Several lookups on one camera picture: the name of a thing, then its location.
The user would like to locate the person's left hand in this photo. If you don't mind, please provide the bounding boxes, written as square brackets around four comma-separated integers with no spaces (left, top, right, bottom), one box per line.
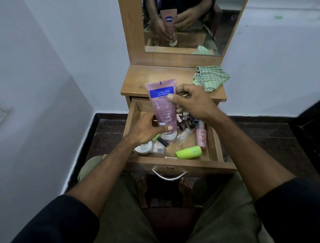
[127,111,174,148]

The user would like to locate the person's right hand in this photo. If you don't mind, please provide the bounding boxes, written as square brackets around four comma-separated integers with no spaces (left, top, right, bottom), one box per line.
[167,84,222,124]

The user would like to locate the white nail polish remover jar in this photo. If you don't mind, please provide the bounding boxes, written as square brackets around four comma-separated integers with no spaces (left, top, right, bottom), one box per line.
[134,141,153,155]

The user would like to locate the wooden drawer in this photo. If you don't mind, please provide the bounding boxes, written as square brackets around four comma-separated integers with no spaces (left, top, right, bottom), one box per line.
[102,97,237,176]

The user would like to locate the clear plastic compartment box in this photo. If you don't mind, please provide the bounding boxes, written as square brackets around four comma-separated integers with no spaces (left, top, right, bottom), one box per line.
[151,141,166,154]

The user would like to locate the green square polish bottle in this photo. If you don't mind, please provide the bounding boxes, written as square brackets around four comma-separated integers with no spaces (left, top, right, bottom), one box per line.
[152,134,170,148]

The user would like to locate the pile of nail polish bottles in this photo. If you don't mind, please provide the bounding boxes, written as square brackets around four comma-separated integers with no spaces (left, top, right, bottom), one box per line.
[176,112,200,131]

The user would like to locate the pink cosmetic lotion tube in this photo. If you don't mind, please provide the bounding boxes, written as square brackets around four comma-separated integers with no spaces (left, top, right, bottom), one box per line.
[144,79,178,141]

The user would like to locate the pink spray bottle white cap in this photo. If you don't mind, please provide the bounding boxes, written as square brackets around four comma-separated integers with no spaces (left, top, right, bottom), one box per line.
[196,121,207,150]

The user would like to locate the slim clear perfume bottle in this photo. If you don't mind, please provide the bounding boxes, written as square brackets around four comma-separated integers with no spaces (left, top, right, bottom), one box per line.
[176,128,195,145]

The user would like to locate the lime green bottle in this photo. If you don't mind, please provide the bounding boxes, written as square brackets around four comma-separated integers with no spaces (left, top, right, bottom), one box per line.
[175,146,202,160]

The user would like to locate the person's right forearm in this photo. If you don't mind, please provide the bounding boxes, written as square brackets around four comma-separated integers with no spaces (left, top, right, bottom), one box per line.
[206,110,297,201]

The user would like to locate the person's left forearm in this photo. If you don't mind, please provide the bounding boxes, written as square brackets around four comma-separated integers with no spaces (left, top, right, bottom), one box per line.
[65,136,144,218]

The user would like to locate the person's left foot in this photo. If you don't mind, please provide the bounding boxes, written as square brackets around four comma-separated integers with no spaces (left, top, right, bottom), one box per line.
[137,176,148,209]

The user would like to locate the person's olive green trousers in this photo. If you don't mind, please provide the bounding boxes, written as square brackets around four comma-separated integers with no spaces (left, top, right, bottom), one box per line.
[77,155,275,243]

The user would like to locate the person's black left sleeve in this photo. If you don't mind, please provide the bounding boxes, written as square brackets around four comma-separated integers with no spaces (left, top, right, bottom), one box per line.
[11,195,100,243]

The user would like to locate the person's black sleeve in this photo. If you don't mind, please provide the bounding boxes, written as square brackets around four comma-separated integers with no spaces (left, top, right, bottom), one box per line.
[254,176,320,243]
[11,195,100,243]

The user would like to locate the person's black right sleeve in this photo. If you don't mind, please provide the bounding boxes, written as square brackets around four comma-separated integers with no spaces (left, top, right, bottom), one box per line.
[254,176,320,243]

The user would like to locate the green striped cloth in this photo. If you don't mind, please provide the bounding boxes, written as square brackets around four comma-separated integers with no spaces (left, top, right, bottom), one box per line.
[192,66,230,92]

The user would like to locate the wooden dressing table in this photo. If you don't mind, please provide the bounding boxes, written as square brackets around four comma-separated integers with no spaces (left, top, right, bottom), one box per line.
[118,0,248,120]

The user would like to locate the dressing table mirror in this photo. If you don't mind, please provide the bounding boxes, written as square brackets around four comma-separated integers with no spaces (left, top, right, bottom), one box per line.
[141,0,247,56]

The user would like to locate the dark red stool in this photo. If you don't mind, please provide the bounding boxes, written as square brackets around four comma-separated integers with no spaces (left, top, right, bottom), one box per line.
[141,206,203,243]

